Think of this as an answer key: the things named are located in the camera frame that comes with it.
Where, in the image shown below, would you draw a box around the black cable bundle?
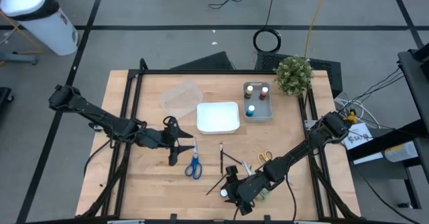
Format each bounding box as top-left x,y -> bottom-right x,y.
338,66 -> 405,114

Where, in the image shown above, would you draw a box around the translucent plastic container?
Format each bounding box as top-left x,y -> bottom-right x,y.
383,140 -> 420,164

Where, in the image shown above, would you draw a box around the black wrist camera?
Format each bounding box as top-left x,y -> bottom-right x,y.
163,122 -> 178,140
236,180 -> 251,195

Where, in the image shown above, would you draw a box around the white trash can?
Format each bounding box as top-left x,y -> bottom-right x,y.
0,0 -> 80,57

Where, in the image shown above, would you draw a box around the grey plastic bin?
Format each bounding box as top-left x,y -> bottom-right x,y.
242,80 -> 274,123

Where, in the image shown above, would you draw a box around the white paper sheet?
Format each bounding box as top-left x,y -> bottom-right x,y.
341,121 -> 375,151

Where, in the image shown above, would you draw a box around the yellow hanging cable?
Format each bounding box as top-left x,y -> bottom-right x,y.
303,0 -> 331,59

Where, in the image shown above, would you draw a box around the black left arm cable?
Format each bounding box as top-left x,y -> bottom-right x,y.
82,138 -> 113,178

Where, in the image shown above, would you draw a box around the black metal table frame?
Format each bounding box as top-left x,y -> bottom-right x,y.
79,58 -> 361,224

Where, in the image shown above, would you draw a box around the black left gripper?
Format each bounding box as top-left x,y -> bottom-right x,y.
157,115 -> 196,167

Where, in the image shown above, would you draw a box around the clear plastic bin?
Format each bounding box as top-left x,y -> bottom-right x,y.
159,79 -> 204,120

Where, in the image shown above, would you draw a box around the coiled black cable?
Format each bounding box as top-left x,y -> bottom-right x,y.
252,27 -> 283,54

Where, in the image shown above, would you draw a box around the small potted green plant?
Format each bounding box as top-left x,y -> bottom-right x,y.
273,54 -> 315,98

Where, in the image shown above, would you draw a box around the yellow handled scissors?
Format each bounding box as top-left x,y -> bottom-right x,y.
241,149 -> 273,177

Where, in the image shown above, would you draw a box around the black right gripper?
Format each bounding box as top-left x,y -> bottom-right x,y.
222,165 -> 269,217

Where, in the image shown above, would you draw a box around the white plastic bin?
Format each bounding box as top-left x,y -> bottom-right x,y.
196,101 -> 241,135

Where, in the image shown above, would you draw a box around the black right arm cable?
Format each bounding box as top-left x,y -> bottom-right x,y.
284,175 -> 298,224

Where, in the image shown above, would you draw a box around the black angled panel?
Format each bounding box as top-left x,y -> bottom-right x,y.
170,50 -> 236,72

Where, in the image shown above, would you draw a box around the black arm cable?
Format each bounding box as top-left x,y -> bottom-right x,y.
82,138 -> 113,178
284,175 -> 298,224

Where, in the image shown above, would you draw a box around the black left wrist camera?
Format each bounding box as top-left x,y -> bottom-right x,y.
163,122 -> 178,140

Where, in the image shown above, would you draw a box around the blue handled scissors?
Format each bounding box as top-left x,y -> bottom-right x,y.
184,136 -> 203,180

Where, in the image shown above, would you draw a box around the black perforated panel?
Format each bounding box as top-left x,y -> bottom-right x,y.
254,51 -> 343,99

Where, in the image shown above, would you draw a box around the grey furniture base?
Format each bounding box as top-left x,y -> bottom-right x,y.
0,50 -> 40,66

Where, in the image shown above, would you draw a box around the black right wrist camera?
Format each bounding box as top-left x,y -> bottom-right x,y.
236,180 -> 251,195

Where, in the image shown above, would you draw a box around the black caster wheel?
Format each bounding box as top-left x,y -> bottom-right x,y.
0,87 -> 15,105

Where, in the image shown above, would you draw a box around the white cable bundle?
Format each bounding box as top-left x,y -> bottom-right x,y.
334,97 -> 382,130

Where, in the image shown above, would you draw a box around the black side desk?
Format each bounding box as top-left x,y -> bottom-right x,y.
347,42 -> 429,211

